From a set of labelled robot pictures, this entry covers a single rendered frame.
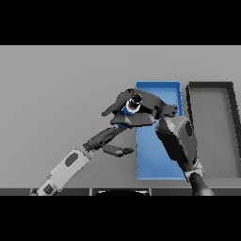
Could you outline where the dark grey bin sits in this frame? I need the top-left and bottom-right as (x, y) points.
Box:
(185, 81), (241, 180)

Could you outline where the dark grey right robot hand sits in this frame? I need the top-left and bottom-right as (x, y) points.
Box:
(101, 88), (179, 128)

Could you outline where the blue bin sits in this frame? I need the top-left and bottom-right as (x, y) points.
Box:
(135, 81), (187, 182)

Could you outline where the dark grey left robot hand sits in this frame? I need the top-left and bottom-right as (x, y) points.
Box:
(82, 123), (136, 158)

